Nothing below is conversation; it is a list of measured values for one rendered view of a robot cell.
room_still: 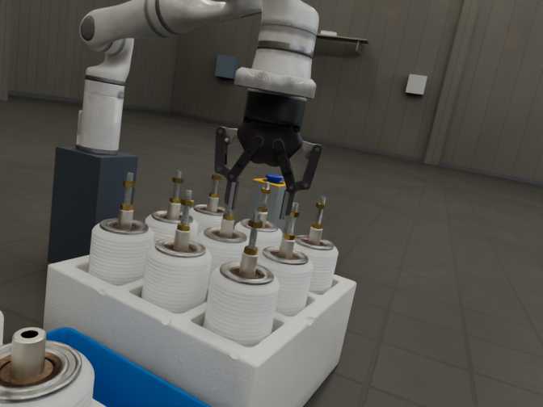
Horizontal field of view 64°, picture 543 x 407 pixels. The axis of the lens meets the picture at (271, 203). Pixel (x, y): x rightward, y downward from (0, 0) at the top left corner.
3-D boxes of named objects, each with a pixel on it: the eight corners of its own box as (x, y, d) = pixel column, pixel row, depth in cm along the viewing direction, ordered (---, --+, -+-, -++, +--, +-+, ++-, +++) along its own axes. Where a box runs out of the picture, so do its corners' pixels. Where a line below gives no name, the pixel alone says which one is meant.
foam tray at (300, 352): (39, 366, 72) (46, 263, 68) (190, 298, 106) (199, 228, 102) (233, 493, 55) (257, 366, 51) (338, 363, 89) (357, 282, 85)
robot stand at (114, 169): (46, 262, 112) (55, 146, 106) (87, 249, 125) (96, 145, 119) (89, 277, 107) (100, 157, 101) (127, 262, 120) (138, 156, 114)
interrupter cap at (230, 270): (222, 262, 63) (223, 257, 63) (273, 270, 63) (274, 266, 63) (215, 281, 56) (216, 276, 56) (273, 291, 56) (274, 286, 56)
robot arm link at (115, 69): (116, 19, 110) (110, 88, 113) (82, 8, 102) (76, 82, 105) (141, 20, 105) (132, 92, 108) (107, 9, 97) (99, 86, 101)
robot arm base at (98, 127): (70, 148, 107) (76, 77, 104) (97, 148, 116) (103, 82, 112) (100, 155, 104) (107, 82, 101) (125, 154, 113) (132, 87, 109)
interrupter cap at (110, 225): (91, 223, 70) (91, 219, 70) (135, 220, 75) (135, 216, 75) (111, 237, 65) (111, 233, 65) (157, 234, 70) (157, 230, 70)
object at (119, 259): (73, 321, 74) (82, 220, 70) (127, 311, 80) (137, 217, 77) (96, 350, 67) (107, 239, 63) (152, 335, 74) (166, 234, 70)
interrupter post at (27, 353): (1, 374, 32) (3, 333, 32) (31, 360, 34) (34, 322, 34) (22, 388, 31) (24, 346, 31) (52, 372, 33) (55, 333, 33)
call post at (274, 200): (231, 302, 107) (252, 180, 101) (246, 295, 114) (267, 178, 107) (256, 312, 104) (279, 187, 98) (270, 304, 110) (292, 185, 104)
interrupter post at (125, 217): (113, 227, 70) (115, 207, 69) (128, 226, 72) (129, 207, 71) (119, 232, 68) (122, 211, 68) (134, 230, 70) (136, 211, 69)
